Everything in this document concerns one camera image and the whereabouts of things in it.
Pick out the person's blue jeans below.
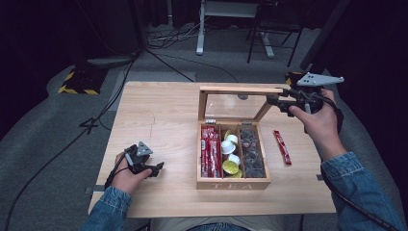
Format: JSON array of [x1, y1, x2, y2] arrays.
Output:
[[187, 222, 251, 231]]

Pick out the single red sachet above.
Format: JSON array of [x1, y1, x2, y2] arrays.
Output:
[[272, 129, 293, 167]]

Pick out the person's left hand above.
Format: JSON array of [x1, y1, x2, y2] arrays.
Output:
[[110, 151, 154, 195]]

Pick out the thick black floor cable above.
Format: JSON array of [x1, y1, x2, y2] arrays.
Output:
[[145, 47, 196, 83]]

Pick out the thin black floor cable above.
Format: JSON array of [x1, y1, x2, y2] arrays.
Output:
[[158, 51, 239, 84]]

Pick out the pile of dark tea packets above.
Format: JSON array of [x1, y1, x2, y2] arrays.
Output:
[[239, 128, 267, 179]]

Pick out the pile of white creamer capsules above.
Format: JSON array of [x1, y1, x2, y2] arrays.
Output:
[[220, 128, 243, 179]]

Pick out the black chair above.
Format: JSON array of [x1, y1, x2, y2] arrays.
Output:
[[245, 0, 304, 68]]

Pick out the long black floor cable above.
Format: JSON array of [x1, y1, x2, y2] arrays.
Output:
[[3, 47, 143, 231]]

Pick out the wooden tea box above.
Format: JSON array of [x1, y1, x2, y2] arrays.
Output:
[[195, 85, 285, 191]]

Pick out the right hand-held gripper cable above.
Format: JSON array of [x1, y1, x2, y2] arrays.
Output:
[[316, 92, 400, 231]]

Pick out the person's right hand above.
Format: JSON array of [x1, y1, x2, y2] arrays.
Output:
[[288, 88, 348, 163]]

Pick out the grey stand base plate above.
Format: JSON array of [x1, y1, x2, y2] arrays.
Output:
[[86, 56, 136, 67]]

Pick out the bundle of floor cables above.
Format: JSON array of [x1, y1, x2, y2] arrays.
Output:
[[147, 18, 201, 50]]

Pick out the black yellow striped stand base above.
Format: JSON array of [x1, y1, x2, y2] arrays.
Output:
[[57, 65, 109, 96], [285, 70, 309, 89]]

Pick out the left hand-held gripper cable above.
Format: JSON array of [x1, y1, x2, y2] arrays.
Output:
[[103, 153, 133, 191]]

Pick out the white desk frame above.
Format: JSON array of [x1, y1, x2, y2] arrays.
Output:
[[195, 0, 275, 60]]

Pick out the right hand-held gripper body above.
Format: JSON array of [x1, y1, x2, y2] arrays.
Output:
[[285, 71, 345, 116]]

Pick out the black slanted pole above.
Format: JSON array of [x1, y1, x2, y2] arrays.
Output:
[[299, 0, 352, 74]]

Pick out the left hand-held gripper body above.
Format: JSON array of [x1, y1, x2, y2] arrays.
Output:
[[124, 141, 154, 176]]

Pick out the row of red sachets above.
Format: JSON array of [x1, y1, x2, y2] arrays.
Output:
[[200, 125, 223, 179]]

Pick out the hand-held gripper cable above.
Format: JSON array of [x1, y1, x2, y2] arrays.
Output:
[[316, 92, 400, 231], [103, 153, 133, 191]]

